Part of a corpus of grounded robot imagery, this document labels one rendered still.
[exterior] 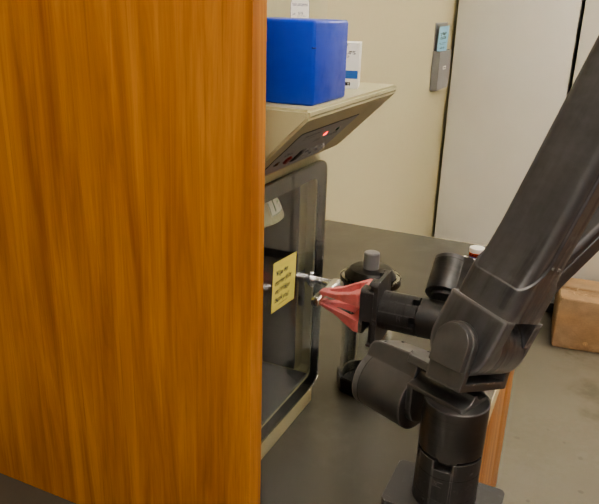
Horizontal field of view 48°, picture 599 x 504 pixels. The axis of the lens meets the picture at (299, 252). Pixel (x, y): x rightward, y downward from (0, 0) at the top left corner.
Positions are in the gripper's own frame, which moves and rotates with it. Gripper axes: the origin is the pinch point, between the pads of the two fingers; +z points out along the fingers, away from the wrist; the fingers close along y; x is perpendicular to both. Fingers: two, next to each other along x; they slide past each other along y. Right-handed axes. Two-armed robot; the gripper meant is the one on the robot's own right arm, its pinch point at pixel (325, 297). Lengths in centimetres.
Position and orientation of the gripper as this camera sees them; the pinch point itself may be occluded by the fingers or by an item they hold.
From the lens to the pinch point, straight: 102.2
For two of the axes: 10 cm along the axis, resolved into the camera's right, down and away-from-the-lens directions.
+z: -9.1, -1.7, 3.8
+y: 0.3, -9.4, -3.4
